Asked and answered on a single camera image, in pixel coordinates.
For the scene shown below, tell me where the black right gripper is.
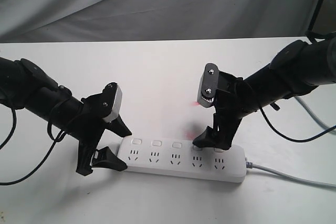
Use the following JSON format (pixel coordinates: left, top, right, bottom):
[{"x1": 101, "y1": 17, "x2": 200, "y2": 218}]
[{"x1": 193, "y1": 71, "x2": 243, "y2": 150}]

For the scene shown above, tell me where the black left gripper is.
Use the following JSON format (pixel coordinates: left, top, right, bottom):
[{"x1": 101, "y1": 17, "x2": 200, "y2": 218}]
[{"x1": 76, "y1": 82, "x2": 132, "y2": 176}]

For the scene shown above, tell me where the white five-outlet power strip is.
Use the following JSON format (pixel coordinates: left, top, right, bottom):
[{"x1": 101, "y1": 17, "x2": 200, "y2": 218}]
[{"x1": 118, "y1": 136, "x2": 247, "y2": 183}]

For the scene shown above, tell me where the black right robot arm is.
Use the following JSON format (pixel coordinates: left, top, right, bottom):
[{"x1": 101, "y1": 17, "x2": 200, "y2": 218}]
[{"x1": 193, "y1": 31, "x2": 335, "y2": 151}]

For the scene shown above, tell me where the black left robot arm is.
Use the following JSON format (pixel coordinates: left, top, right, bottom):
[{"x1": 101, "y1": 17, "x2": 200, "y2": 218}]
[{"x1": 1, "y1": 58, "x2": 132, "y2": 176}]

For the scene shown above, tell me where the grey backdrop cloth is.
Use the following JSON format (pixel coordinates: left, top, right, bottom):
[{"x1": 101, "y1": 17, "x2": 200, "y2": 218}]
[{"x1": 1, "y1": 0, "x2": 318, "y2": 42}]

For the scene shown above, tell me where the black tripod stand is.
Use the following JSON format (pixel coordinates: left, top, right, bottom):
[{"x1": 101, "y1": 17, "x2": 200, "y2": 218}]
[{"x1": 305, "y1": 0, "x2": 324, "y2": 36}]

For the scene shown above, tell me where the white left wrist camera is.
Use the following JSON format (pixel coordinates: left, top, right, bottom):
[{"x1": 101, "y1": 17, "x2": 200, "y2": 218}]
[{"x1": 103, "y1": 84, "x2": 122, "y2": 123}]

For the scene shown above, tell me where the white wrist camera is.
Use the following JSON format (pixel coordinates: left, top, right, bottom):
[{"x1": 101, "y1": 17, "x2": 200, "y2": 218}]
[
  {"x1": 103, "y1": 84, "x2": 122, "y2": 123},
  {"x1": 197, "y1": 63, "x2": 219, "y2": 108}
]

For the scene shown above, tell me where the grey plug with cable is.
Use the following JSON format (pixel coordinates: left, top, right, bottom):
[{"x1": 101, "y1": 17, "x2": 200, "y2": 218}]
[{"x1": 244, "y1": 95, "x2": 336, "y2": 190}]

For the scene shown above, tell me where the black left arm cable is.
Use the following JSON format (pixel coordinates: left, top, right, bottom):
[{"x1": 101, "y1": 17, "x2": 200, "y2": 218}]
[{"x1": 0, "y1": 90, "x2": 85, "y2": 185}]

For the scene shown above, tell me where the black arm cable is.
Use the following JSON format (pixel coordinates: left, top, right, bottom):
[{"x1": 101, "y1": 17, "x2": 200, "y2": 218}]
[
  {"x1": 0, "y1": 90, "x2": 85, "y2": 185},
  {"x1": 259, "y1": 105, "x2": 336, "y2": 143}
]

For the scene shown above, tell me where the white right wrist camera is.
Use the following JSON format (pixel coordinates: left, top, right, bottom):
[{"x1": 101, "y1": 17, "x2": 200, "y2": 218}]
[{"x1": 197, "y1": 63, "x2": 219, "y2": 108}]

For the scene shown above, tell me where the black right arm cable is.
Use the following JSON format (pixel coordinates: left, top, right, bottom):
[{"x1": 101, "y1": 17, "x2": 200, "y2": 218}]
[{"x1": 259, "y1": 105, "x2": 336, "y2": 143}]

